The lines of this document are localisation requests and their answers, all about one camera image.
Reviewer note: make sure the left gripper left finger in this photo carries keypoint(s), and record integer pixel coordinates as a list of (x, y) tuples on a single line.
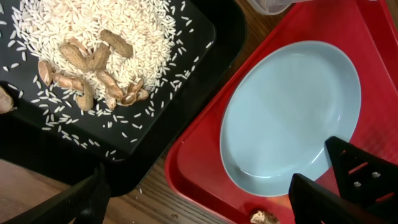
[(84, 202)]

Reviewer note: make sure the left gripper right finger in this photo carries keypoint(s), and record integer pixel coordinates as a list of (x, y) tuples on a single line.
[(367, 188)]

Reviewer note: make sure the light blue plate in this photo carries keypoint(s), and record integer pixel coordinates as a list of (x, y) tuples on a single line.
[(279, 117)]

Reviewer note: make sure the brown walnut piece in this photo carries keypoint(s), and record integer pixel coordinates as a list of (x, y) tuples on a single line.
[(263, 217)]

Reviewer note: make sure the black plastic tray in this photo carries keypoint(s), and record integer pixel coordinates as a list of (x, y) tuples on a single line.
[(48, 133)]

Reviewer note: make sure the rice and nuts pile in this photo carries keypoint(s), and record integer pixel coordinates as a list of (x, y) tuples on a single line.
[(112, 49)]

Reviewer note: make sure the red serving tray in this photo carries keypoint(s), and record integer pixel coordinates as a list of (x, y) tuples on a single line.
[(366, 32)]

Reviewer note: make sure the clear plastic bin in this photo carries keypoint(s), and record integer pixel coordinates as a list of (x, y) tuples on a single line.
[(272, 7)]

